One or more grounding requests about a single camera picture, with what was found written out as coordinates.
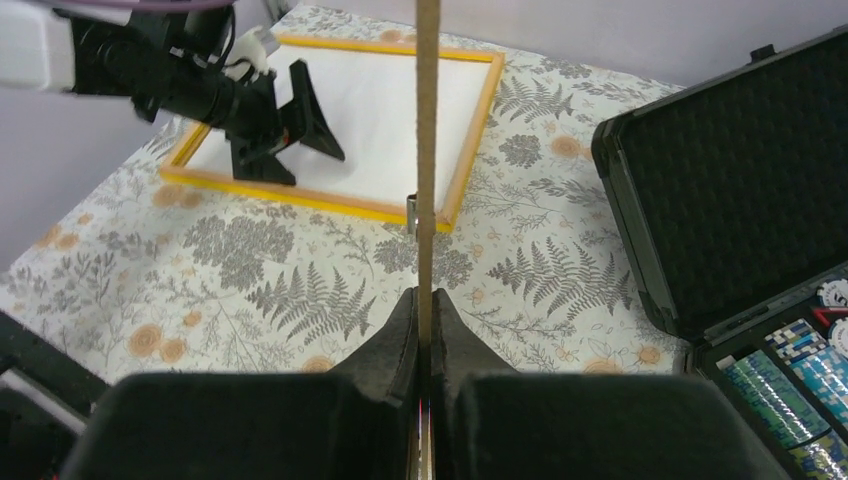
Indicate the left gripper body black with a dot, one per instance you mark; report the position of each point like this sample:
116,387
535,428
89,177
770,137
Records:
247,113

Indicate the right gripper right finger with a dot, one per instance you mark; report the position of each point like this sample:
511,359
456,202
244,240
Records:
493,422

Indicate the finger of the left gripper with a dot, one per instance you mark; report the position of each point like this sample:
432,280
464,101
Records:
308,125
252,160

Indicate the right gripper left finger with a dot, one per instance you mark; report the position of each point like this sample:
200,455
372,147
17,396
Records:
358,420

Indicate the building and sky photo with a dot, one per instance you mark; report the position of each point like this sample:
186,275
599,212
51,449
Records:
384,119

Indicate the yellow wooden picture frame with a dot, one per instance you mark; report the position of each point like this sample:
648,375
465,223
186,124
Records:
331,199

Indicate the brown cardboard backing board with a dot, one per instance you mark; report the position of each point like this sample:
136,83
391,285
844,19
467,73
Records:
427,22

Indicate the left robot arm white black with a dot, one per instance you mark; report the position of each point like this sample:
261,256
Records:
182,57

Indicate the floral patterned table mat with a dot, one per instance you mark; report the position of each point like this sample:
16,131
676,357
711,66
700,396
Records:
145,275

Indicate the green chip stack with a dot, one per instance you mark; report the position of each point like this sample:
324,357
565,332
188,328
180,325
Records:
787,415

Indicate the blue white chip stack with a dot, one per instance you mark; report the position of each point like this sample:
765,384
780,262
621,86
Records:
817,364

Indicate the black poker chip case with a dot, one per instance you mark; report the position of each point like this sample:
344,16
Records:
730,198

